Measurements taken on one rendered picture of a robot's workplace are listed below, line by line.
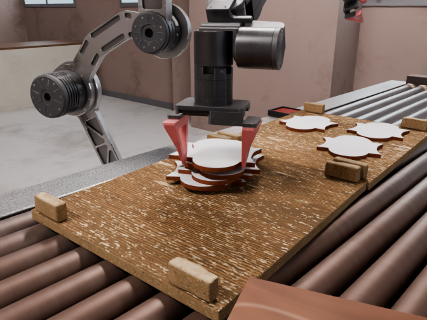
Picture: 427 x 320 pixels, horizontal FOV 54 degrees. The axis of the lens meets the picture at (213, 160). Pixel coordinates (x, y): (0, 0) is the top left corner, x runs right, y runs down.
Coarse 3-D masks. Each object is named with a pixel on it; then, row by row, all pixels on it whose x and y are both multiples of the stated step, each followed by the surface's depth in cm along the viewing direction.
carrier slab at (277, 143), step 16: (304, 112) 117; (272, 128) 102; (336, 128) 102; (400, 128) 102; (256, 144) 90; (272, 144) 90; (288, 144) 90; (304, 144) 90; (320, 144) 90; (384, 144) 90; (400, 144) 90; (416, 144) 90; (288, 160) 80; (304, 160) 80; (320, 160) 80; (368, 160) 80; (384, 160) 80; (400, 160) 83; (368, 176) 73; (384, 176) 76
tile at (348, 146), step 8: (344, 136) 93; (352, 136) 93; (328, 144) 87; (336, 144) 87; (344, 144) 87; (352, 144) 87; (360, 144) 87; (368, 144) 87; (376, 144) 87; (336, 152) 82; (344, 152) 82; (352, 152) 82; (360, 152) 82; (368, 152) 82; (376, 152) 82
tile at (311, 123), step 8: (288, 120) 106; (296, 120) 106; (304, 120) 106; (312, 120) 106; (320, 120) 106; (328, 120) 106; (288, 128) 101; (296, 128) 99; (304, 128) 99; (312, 128) 99; (320, 128) 99
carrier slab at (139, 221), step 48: (96, 192) 66; (144, 192) 66; (192, 192) 66; (240, 192) 66; (288, 192) 66; (336, 192) 66; (96, 240) 53; (144, 240) 53; (192, 240) 53; (240, 240) 53; (288, 240) 53; (240, 288) 44
